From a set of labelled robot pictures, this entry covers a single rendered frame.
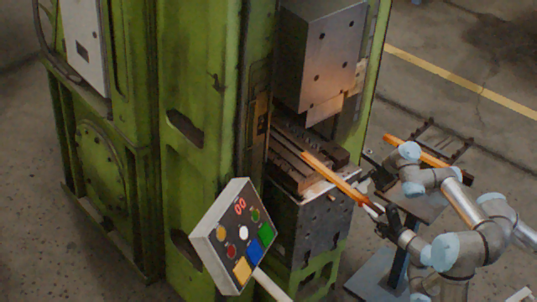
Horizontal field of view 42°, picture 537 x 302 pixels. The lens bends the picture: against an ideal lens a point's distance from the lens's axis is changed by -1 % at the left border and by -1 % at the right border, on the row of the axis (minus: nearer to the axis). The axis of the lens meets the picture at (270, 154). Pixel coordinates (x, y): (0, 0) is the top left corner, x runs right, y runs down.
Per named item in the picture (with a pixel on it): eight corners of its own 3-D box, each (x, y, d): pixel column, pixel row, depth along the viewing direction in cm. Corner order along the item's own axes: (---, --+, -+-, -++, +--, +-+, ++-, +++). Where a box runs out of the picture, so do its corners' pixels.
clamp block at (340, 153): (349, 164, 315) (351, 153, 311) (336, 171, 310) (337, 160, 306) (331, 149, 321) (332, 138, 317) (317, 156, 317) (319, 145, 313)
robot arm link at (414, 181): (438, 190, 247) (430, 161, 251) (408, 193, 244) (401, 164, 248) (430, 197, 254) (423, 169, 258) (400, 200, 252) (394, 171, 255)
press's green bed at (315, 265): (335, 294, 373) (347, 236, 342) (282, 330, 354) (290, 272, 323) (268, 233, 403) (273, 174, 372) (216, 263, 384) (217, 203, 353)
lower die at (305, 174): (330, 174, 308) (332, 160, 303) (296, 193, 298) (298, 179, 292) (268, 125, 331) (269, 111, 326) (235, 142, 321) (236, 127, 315)
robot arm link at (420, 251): (424, 273, 267) (429, 257, 261) (403, 255, 273) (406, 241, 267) (437, 262, 271) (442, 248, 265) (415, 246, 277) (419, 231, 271)
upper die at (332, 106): (341, 111, 285) (344, 91, 279) (304, 129, 275) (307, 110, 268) (273, 63, 308) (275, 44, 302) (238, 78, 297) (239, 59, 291)
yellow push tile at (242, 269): (252, 271, 257) (243, 256, 253) (243, 286, 252) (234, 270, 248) (248, 271, 258) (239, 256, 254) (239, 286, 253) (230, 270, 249)
